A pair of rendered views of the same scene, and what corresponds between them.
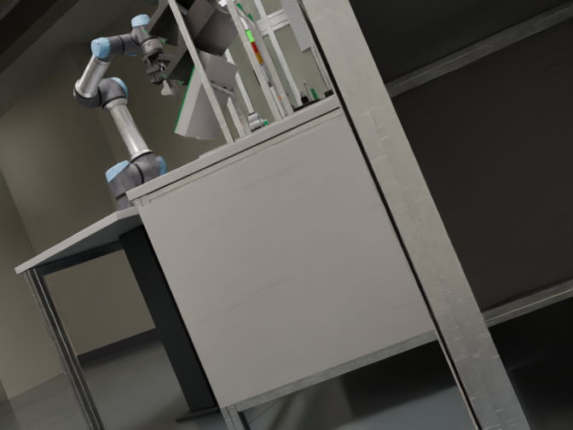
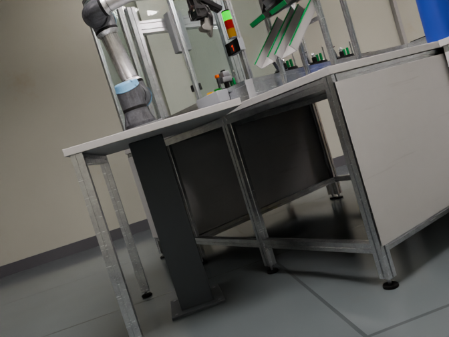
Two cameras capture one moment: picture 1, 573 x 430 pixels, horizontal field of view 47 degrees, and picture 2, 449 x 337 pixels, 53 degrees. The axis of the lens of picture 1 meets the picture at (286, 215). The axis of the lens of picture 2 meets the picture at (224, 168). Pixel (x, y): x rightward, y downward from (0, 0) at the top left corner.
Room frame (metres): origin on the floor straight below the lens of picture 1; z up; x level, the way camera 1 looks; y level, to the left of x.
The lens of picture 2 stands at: (1.07, 1.89, 0.72)
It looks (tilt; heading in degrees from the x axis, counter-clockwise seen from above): 3 degrees down; 316
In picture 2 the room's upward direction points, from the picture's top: 17 degrees counter-clockwise
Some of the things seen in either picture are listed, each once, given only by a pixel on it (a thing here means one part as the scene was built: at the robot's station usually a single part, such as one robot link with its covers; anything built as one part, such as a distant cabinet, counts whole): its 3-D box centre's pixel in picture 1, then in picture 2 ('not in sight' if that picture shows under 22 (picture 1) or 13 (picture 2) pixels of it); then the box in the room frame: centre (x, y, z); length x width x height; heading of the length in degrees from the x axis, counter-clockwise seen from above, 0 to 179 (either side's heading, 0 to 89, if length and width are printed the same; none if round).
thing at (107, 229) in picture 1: (148, 219); (154, 133); (2.83, 0.56, 0.84); 0.90 x 0.70 x 0.03; 144
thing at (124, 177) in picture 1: (123, 178); (129, 94); (2.87, 0.60, 1.06); 0.13 x 0.12 x 0.14; 128
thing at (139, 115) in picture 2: (132, 203); (137, 117); (2.86, 0.60, 0.94); 0.15 x 0.15 x 0.10
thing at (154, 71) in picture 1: (158, 67); (198, 7); (2.61, 0.24, 1.37); 0.09 x 0.08 x 0.12; 79
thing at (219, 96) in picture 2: not in sight; (212, 99); (2.74, 0.21, 0.93); 0.21 x 0.07 x 0.06; 169
